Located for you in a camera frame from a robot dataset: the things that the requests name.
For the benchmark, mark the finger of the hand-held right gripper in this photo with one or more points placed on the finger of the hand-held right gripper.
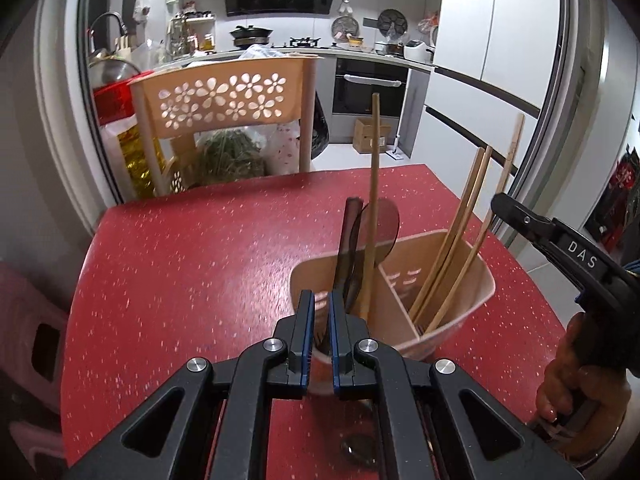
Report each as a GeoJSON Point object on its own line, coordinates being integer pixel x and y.
{"type": "Point", "coordinates": [520, 220]}

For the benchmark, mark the cardboard box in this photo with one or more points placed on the cardboard box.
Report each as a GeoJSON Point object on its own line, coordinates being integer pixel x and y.
{"type": "Point", "coordinates": [361, 137]}

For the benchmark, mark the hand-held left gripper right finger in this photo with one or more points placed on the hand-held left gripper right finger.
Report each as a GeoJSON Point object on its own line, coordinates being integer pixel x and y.
{"type": "Point", "coordinates": [336, 355]}

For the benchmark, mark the white refrigerator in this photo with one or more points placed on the white refrigerator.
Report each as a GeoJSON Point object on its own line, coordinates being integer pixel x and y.
{"type": "Point", "coordinates": [475, 20]}

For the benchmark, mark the black gas stove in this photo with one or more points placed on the black gas stove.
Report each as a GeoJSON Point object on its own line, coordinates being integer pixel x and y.
{"type": "Point", "coordinates": [302, 42]}

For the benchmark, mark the bag of green vegetables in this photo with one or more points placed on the bag of green vegetables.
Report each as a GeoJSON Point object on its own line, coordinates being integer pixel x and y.
{"type": "Point", "coordinates": [230, 155]}

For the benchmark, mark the steel pot lid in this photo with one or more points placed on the steel pot lid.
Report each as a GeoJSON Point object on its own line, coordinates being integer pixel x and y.
{"type": "Point", "coordinates": [112, 72]}

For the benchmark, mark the beige plastic utensil holder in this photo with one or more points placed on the beige plastic utensil holder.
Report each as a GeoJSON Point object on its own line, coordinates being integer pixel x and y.
{"type": "Point", "coordinates": [445, 335]}

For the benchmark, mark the round black hanging pan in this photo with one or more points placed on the round black hanging pan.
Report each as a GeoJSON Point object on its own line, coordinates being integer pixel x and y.
{"type": "Point", "coordinates": [392, 22]}

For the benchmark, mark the person's right hand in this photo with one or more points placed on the person's right hand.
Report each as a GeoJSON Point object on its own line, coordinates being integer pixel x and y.
{"type": "Point", "coordinates": [575, 400]}

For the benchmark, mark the spice rack with jars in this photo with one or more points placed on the spice rack with jars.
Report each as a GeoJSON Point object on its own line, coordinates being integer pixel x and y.
{"type": "Point", "coordinates": [192, 37]}

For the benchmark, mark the black wok with lid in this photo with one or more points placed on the black wok with lid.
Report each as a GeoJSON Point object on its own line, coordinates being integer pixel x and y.
{"type": "Point", "coordinates": [250, 35]}

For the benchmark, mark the white red-dotted plastic bag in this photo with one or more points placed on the white red-dotted plastic bag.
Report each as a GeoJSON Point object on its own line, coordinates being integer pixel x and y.
{"type": "Point", "coordinates": [285, 150]}

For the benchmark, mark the yellow cooking oil bottle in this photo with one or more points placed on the yellow cooking oil bottle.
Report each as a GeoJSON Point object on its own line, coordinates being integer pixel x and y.
{"type": "Point", "coordinates": [135, 155]}

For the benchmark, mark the black built-in oven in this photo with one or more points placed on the black built-in oven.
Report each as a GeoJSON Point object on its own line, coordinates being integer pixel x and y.
{"type": "Point", "coordinates": [365, 97]}

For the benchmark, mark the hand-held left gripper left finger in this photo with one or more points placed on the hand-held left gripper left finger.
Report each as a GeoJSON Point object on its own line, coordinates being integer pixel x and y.
{"type": "Point", "coordinates": [307, 345]}

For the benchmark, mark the beige flower-pattern chair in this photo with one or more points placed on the beige flower-pattern chair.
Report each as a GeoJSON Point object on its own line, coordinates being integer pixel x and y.
{"type": "Point", "coordinates": [295, 95]}

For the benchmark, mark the red plastic basket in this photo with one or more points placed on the red plastic basket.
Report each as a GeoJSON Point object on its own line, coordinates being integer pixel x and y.
{"type": "Point", "coordinates": [112, 105]}

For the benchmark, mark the white rice cooker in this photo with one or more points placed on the white rice cooker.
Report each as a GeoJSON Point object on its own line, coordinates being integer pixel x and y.
{"type": "Point", "coordinates": [417, 51]}

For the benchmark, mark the pink plastic stool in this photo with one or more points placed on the pink plastic stool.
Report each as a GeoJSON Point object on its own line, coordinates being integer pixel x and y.
{"type": "Point", "coordinates": [35, 440]}
{"type": "Point", "coordinates": [20, 300]}

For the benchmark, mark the hanging red black clothes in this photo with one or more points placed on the hanging red black clothes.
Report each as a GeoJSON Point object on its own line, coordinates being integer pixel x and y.
{"type": "Point", "coordinates": [620, 180]}

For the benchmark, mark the black trash bag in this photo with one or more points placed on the black trash bag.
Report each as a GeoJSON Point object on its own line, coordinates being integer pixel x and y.
{"type": "Point", "coordinates": [320, 130]}

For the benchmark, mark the white hanging plastic bag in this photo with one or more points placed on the white hanging plastic bag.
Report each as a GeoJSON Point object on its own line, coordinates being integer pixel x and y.
{"type": "Point", "coordinates": [142, 7]}

